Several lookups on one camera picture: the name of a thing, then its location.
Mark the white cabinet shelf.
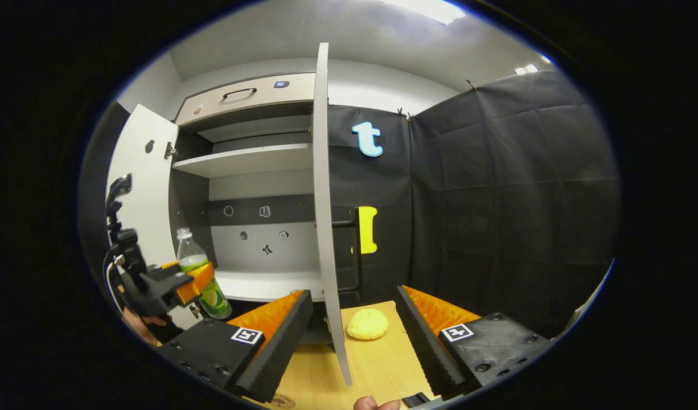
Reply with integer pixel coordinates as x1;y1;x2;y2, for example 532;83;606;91
171;142;314;179

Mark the green label plastic bottle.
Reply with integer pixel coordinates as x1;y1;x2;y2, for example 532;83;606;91
175;227;233;320

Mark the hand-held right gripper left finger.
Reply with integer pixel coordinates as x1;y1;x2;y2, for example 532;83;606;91
158;289;314;404

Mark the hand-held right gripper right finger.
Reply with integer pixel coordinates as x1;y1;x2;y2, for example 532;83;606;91
396;285;555;401

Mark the white cabinet drawer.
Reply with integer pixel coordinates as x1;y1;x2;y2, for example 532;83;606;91
175;73;317;127

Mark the white and grey cabinet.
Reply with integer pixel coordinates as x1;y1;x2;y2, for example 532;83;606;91
167;71;350;348

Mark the white door with checkered sticker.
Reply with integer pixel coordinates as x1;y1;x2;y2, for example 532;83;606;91
106;104;204;331

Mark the black backdrop cloth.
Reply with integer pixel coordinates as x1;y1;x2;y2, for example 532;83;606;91
326;68;620;339

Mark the black door handle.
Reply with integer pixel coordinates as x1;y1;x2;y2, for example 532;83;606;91
331;206;362;294

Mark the long ceiling light panel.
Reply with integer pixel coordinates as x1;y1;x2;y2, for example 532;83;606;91
377;0;466;25

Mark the yellow bumpy round object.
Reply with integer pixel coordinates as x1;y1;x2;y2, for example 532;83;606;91
347;308;389;341

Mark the white door with box stickers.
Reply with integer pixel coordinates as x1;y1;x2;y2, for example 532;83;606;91
312;43;354;387

